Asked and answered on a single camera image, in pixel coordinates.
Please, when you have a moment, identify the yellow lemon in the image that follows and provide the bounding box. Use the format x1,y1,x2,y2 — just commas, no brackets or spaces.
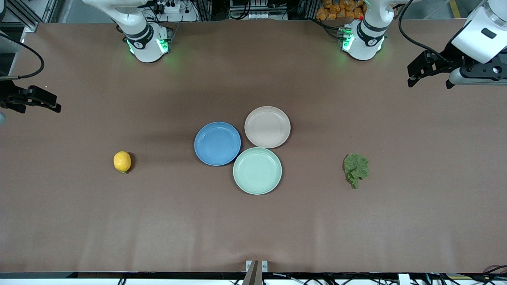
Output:
114,151,132,173

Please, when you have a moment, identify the green lettuce leaf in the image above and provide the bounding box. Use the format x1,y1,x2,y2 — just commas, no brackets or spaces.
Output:
343,153,370,190

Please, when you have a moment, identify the bag of oranges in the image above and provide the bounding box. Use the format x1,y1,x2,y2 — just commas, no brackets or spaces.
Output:
316,0,367,21

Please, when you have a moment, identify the white power strip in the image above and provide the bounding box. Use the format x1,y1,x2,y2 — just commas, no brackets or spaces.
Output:
152,0,187,13

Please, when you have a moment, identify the beige plate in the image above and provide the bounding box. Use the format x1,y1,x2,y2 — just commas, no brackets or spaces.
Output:
244,106,291,149

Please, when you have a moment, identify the blue plate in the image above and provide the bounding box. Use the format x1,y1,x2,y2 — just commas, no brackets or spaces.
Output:
194,122,242,166

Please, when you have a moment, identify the pale green plate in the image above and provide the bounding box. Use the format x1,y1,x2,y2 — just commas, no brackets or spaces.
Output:
233,147,282,195

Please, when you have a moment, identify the brown slanted bar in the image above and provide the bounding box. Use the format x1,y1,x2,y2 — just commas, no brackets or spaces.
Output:
242,260,260,285

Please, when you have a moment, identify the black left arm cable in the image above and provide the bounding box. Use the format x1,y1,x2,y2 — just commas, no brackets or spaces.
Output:
398,0,452,62

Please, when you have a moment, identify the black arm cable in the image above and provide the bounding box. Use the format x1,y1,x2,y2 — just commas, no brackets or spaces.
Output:
0,32,45,80
398,0,452,62

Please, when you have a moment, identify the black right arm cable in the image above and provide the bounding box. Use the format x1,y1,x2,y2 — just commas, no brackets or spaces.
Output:
0,32,45,80

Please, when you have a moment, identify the aluminium frame post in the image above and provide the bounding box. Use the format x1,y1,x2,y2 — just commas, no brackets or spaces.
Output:
0,0,60,33

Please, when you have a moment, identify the white table edge rail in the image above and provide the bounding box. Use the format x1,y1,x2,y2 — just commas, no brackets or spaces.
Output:
0,272,507,285

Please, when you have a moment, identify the small metal bracket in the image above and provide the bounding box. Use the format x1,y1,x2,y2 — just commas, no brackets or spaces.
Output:
246,260,269,274

